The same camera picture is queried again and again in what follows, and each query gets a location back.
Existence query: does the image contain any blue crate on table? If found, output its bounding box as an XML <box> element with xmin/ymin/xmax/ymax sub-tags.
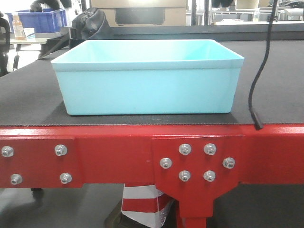
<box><xmin>17</xmin><ymin>8</ymin><xmax>67</xmax><ymax>33</ymax></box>

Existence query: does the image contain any light blue plastic bin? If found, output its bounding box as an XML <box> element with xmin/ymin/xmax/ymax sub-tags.
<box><xmin>51</xmin><ymin>39</ymin><xmax>244</xmax><ymax>115</ymax></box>

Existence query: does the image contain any black backpack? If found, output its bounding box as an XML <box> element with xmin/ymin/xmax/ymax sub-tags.
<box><xmin>39</xmin><ymin>7</ymin><xmax>113</xmax><ymax>59</ymax></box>

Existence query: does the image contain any large cardboard box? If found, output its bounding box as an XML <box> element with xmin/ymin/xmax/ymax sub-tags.
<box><xmin>90</xmin><ymin>0</ymin><xmax>187</xmax><ymax>27</ymax></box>

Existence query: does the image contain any black conveyor belt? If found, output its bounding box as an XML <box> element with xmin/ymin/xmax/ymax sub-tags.
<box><xmin>0</xmin><ymin>40</ymin><xmax>304</xmax><ymax>127</ymax></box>

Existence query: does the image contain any red conveyor frame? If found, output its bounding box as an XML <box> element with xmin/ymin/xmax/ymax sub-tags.
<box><xmin>0</xmin><ymin>124</ymin><xmax>304</xmax><ymax>228</ymax></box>

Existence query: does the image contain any red white striped cone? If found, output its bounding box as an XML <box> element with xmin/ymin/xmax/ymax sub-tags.
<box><xmin>121</xmin><ymin>184</ymin><xmax>174</xmax><ymax>228</ymax></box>

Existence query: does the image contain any orange bottle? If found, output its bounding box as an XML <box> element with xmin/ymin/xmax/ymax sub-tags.
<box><xmin>12</xmin><ymin>14</ymin><xmax>26</xmax><ymax>40</ymax></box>

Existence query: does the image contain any black hanging cable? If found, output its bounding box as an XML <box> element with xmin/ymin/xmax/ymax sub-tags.
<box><xmin>247</xmin><ymin>0</ymin><xmax>279</xmax><ymax>130</ymax></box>

